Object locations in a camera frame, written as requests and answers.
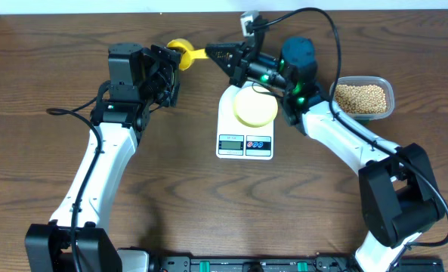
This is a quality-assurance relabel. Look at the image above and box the green tape piece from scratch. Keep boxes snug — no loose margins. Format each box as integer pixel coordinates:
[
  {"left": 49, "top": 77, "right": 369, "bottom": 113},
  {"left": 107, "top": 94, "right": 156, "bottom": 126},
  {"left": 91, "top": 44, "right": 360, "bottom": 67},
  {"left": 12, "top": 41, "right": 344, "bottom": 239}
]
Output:
[{"left": 355, "top": 119, "right": 370, "bottom": 125}]

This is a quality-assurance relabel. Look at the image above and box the yellow measuring scoop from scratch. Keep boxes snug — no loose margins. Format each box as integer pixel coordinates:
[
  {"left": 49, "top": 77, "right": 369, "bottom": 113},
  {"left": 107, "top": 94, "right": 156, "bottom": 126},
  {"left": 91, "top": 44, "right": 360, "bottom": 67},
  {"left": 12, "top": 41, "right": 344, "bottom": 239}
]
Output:
[{"left": 167, "top": 39, "right": 209, "bottom": 71}]

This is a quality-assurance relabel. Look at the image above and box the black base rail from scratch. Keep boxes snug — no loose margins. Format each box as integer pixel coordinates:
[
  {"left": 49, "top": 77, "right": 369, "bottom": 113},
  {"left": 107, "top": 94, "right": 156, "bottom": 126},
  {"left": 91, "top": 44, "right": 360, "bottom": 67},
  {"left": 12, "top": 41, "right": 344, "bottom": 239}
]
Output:
[{"left": 147, "top": 255, "right": 446, "bottom": 272}]

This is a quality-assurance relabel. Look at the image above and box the clear plastic container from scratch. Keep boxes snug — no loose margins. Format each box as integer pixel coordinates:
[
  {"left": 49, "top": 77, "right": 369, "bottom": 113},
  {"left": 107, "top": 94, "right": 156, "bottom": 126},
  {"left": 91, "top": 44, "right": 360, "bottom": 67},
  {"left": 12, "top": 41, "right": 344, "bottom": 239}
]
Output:
[{"left": 329, "top": 76, "right": 395, "bottom": 124}]

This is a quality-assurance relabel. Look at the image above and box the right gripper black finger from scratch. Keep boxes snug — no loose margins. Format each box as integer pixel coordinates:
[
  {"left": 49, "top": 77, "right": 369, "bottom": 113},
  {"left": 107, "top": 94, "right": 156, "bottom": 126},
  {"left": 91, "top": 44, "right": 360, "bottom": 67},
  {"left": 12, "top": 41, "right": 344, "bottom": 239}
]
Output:
[
  {"left": 205, "top": 42, "right": 245, "bottom": 60},
  {"left": 212, "top": 56, "right": 239, "bottom": 78}
]

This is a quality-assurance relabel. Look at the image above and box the white digital kitchen scale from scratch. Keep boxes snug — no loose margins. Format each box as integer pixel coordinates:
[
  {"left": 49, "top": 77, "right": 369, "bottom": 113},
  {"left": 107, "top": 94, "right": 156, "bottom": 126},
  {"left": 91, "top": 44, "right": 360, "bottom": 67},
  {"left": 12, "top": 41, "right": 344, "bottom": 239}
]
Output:
[{"left": 215, "top": 82, "right": 274, "bottom": 160}]

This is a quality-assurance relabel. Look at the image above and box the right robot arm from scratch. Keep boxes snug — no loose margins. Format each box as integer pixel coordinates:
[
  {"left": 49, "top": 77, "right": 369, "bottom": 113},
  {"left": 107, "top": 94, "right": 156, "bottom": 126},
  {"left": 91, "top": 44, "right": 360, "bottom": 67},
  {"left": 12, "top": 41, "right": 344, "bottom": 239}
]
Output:
[{"left": 205, "top": 37, "right": 448, "bottom": 271}]

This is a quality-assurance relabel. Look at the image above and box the yellow bowl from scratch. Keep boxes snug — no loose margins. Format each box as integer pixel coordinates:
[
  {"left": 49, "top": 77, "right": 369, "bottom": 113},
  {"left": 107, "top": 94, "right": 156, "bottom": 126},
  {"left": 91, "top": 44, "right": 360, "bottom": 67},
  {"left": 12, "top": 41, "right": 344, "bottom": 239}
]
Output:
[{"left": 233, "top": 85, "right": 278, "bottom": 128}]

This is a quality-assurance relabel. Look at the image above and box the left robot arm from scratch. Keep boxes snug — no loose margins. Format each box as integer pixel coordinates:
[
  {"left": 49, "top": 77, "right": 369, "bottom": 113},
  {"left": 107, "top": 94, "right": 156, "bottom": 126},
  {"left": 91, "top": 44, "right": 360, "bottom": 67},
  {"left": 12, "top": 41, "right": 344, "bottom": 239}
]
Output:
[{"left": 24, "top": 43, "right": 183, "bottom": 271}]

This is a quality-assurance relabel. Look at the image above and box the soybeans pile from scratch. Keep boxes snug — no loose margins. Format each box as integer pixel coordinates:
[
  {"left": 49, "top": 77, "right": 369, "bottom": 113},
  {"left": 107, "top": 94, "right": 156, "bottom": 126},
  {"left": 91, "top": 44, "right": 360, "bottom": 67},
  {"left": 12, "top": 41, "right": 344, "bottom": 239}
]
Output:
[{"left": 335, "top": 85, "right": 387, "bottom": 114}]

